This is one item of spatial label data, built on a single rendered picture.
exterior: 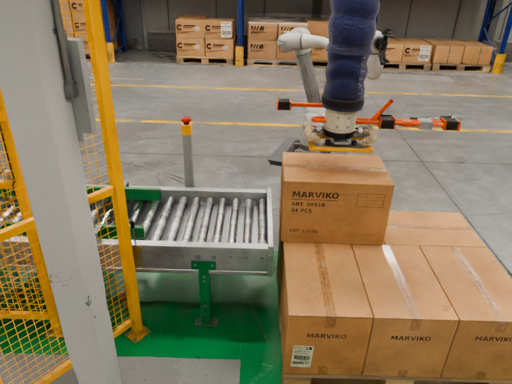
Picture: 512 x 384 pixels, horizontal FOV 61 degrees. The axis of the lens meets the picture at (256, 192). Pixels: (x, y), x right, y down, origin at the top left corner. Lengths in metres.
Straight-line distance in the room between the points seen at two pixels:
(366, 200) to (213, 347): 1.22
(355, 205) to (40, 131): 1.66
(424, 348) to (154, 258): 1.48
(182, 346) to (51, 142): 1.62
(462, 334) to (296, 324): 0.79
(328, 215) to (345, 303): 0.54
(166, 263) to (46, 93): 1.40
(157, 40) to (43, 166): 9.54
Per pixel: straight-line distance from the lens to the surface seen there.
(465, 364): 2.55
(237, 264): 2.49
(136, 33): 11.10
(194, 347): 2.71
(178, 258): 2.50
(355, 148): 2.39
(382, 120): 2.46
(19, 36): 1.38
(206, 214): 2.80
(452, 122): 2.59
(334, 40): 2.29
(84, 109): 1.54
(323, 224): 2.51
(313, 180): 2.38
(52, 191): 1.52
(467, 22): 11.74
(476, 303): 2.44
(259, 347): 2.69
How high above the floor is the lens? 2.00
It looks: 28 degrees down
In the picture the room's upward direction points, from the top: 2 degrees clockwise
